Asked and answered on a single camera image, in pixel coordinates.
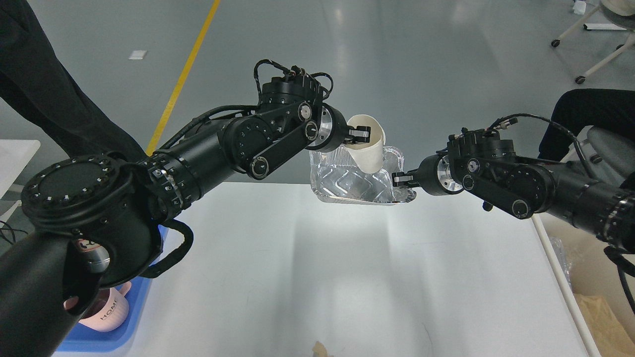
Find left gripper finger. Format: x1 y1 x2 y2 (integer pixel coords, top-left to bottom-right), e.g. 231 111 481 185
346 126 372 144

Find pink ribbed mug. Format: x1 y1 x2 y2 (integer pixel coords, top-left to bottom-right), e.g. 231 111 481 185
78 282 133 332

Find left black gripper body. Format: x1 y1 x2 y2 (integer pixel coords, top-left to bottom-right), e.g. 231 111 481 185
310 105 348 152

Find black cables at left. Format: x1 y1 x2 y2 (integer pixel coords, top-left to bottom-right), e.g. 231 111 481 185
0 221 28 246

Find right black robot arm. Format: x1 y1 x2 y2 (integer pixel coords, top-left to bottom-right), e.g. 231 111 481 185
391 113 635 307

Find white paper scrap on floor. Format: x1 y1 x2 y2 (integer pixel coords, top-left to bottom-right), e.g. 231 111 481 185
128 50 148 60

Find standing person black trousers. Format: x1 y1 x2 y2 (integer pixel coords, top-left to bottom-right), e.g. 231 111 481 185
0 0 146 161

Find white paper cup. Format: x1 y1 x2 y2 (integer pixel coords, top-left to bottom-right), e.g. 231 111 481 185
344 115 385 174

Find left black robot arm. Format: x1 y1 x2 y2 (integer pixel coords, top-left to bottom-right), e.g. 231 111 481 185
0 59 372 357

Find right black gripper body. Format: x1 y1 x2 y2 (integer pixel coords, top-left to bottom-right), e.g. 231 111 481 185
417 154 463 196

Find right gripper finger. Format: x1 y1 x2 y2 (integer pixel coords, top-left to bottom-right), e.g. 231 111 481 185
392 171 420 188

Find aluminium foil tray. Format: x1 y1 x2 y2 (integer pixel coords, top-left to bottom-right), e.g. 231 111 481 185
309 145 417 206

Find seated person black trousers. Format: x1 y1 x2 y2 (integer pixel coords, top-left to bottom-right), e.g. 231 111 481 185
538 89 635 161

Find brown paper in bin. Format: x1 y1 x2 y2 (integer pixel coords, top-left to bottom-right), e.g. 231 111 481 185
573 293 635 357

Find blue plastic tray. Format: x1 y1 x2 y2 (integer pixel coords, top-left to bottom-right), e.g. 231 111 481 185
57 226 169 353

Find white rolling chair base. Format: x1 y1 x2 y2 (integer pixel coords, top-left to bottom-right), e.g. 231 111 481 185
550 0 635 84

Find white plastic bin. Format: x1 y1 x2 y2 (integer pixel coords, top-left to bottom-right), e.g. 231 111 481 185
532 213 634 357

